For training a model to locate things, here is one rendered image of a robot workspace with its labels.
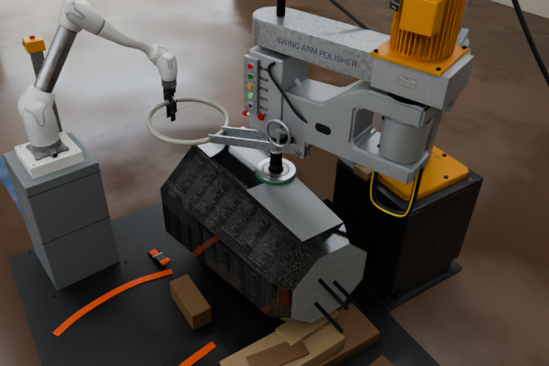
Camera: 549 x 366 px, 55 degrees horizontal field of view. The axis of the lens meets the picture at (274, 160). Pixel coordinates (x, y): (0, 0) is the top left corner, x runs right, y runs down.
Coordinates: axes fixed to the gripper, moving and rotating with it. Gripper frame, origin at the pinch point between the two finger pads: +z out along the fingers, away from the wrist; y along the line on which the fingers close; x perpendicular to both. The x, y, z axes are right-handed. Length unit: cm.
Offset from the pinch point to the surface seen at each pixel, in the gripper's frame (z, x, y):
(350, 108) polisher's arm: -69, 17, 127
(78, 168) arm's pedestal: 3, -66, 17
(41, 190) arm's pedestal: 8, -88, 18
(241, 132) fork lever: -15, 13, 57
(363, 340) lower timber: 62, 23, 162
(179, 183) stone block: 14, -21, 46
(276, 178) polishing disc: -9, 11, 93
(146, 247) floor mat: 81, -34, 22
